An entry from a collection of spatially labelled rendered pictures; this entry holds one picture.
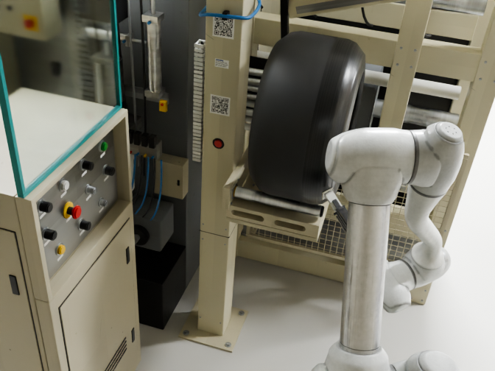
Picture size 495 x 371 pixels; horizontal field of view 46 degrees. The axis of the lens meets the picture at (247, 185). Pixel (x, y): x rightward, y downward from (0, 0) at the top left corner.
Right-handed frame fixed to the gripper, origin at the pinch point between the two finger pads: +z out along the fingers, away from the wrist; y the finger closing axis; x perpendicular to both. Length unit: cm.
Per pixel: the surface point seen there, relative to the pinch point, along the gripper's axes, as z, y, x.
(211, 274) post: 19, 65, -47
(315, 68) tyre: 31.5, -30.0, 9.9
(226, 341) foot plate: -3, 97, -54
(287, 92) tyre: 28.9, -28.4, -1.5
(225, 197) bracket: 25.7, 14.6, -30.4
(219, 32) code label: 60, -30, -10
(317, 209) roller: 6.1, 16.0, -2.7
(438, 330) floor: -40, 119, 42
